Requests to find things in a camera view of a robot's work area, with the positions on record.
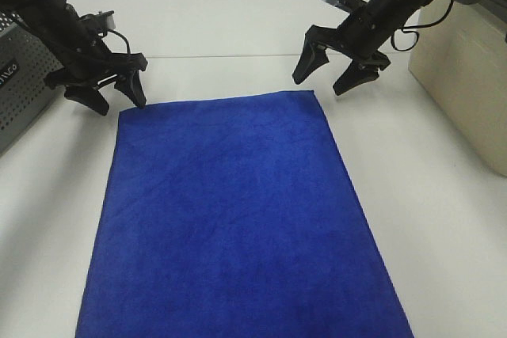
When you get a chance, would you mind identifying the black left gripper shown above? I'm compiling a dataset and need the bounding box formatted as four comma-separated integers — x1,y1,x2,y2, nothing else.
44,19,148,116

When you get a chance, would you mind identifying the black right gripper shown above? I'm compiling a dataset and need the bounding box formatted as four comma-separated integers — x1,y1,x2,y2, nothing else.
292,2,391,96

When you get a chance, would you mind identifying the blue microfiber towel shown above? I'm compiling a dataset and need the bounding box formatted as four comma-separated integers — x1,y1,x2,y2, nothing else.
75,90,412,337

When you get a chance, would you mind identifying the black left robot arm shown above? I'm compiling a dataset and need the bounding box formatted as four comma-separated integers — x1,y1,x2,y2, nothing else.
1,0,148,116

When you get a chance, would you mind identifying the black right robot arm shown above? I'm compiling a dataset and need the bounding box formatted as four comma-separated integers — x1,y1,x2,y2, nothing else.
292,0,506,96

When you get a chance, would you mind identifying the grey perforated plastic basket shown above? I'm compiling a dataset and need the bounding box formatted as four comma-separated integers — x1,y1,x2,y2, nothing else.
0,13,62,152

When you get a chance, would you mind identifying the beige storage bin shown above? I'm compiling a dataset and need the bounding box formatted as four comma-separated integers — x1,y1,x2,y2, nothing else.
409,3,506,175

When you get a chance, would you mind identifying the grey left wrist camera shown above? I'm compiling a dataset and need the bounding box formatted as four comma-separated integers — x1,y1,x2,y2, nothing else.
79,10,116,33

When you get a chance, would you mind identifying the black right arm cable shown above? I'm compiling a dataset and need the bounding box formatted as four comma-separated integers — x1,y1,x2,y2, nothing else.
391,0,456,53

